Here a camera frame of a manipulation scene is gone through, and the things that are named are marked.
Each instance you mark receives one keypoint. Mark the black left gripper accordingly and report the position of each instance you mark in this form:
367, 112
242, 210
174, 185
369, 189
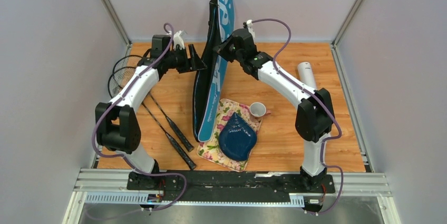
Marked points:
190, 65

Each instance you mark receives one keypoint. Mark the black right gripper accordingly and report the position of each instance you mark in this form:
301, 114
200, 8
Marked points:
222, 49

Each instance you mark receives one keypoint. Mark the blue sport racket bag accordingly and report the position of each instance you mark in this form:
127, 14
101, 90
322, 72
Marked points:
208, 83

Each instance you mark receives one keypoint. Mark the grey shuttlecock tube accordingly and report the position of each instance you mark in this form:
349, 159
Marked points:
306, 74

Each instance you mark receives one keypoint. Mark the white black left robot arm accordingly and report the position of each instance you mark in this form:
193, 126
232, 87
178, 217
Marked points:
116, 124

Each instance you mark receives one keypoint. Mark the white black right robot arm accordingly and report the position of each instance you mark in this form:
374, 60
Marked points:
314, 110

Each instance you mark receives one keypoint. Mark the black badminton racket upper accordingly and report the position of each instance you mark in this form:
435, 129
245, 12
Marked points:
121, 73

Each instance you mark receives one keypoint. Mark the black badminton racket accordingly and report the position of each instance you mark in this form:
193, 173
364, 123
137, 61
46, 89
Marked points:
172, 140
121, 73

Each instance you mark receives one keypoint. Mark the black badminton racket lower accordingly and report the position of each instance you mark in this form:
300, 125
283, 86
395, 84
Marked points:
172, 140

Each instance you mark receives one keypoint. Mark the floral ceramic cup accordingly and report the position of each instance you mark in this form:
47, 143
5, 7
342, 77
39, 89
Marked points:
258, 111

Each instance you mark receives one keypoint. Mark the blue leaf-shaped plate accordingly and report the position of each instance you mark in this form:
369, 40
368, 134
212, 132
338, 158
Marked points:
237, 138

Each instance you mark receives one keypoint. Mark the floral rectangular tray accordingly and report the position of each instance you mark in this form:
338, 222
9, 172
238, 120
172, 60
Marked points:
210, 150

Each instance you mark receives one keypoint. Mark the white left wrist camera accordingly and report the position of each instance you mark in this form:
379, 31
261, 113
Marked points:
178, 41

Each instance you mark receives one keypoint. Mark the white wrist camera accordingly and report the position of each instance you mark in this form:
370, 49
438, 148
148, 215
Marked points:
178, 41
248, 24

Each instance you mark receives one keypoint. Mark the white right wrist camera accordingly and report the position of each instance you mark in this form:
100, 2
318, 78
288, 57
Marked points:
248, 24

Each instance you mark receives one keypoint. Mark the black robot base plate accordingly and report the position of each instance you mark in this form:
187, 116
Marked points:
228, 186

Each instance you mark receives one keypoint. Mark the aluminium frame rail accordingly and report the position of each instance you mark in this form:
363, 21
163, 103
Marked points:
109, 186

